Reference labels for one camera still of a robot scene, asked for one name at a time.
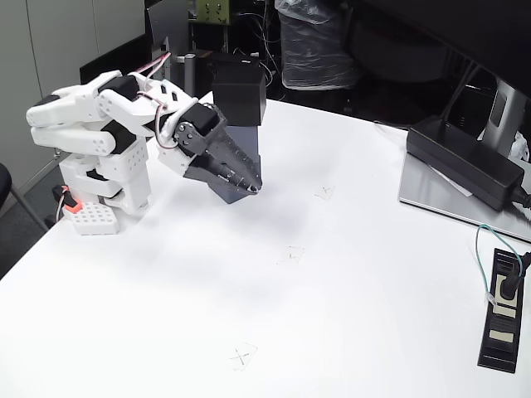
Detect black power adapter brick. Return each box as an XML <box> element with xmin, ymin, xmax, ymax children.
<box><xmin>405</xmin><ymin>120</ymin><xmax>526</xmax><ymax>212</ymax></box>

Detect green circuit board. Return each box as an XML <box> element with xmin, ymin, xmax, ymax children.
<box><xmin>196</xmin><ymin>0</ymin><xmax>231</xmax><ymax>26</ymax></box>

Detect orange connector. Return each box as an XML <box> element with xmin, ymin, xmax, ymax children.
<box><xmin>52</xmin><ymin>185</ymin><xmax>82</xmax><ymax>215</ymax></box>

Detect black adapter cable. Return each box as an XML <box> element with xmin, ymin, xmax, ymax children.
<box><xmin>512</xmin><ymin>186</ymin><xmax>531</xmax><ymax>213</ymax></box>

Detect silver post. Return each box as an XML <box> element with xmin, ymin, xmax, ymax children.
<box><xmin>177</xmin><ymin>52</ymin><xmax>198</xmax><ymax>100</ymax></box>

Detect silver monitor stand neck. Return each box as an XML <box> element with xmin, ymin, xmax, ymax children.
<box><xmin>476</xmin><ymin>78</ymin><xmax>531</xmax><ymax>157</ymax></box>

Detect white perforated clamp block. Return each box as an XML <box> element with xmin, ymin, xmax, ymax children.
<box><xmin>61</xmin><ymin>201</ymin><xmax>122</xmax><ymax>236</ymax></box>

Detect black power plug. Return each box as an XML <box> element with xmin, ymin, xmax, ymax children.
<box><xmin>495</xmin><ymin>250</ymin><xmax>531</xmax><ymax>302</ymax></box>

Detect black box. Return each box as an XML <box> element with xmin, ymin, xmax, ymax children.
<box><xmin>203</xmin><ymin>51</ymin><xmax>262</xmax><ymax>75</ymax></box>

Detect black power strip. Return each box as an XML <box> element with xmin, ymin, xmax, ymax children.
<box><xmin>476</xmin><ymin>247</ymin><xmax>531</xmax><ymax>373</ymax></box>

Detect black cube block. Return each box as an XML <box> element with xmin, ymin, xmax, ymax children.
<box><xmin>211</xmin><ymin>68</ymin><xmax>268</xmax><ymax>128</ymax></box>

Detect crumpled white plastic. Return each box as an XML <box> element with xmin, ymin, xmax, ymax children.
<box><xmin>509</xmin><ymin>131</ymin><xmax>531</xmax><ymax>163</ymax></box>

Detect grey cube block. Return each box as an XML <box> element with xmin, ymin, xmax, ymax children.
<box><xmin>208</xmin><ymin>153</ymin><xmax>263</xmax><ymax>205</ymax></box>
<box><xmin>226</xmin><ymin>123</ymin><xmax>262</xmax><ymax>162</ymax></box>

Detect black chair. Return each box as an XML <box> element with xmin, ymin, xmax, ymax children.
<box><xmin>0</xmin><ymin>162</ymin><xmax>51</xmax><ymax>233</ymax></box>

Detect plastic wrapped bundle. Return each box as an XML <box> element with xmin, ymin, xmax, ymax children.
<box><xmin>273</xmin><ymin>0</ymin><xmax>362</xmax><ymax>90</ymax></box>

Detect black monitor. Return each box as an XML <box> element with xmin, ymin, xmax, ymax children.
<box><xmin>348</xmin><ymin>0</ymin><xmax>531</xmax><ymax>99</ymax></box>

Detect green cable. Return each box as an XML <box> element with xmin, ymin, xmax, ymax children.
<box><xmin>475</xmin><ymin>223</ymin><xmax>526</xmax><ymax>308</ymax></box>

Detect silver monitor stand base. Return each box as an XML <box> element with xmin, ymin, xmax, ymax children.
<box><xmin>398</xmin><ymin>153</ymin><xmax>531</xmax><ymax>244</ymax></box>

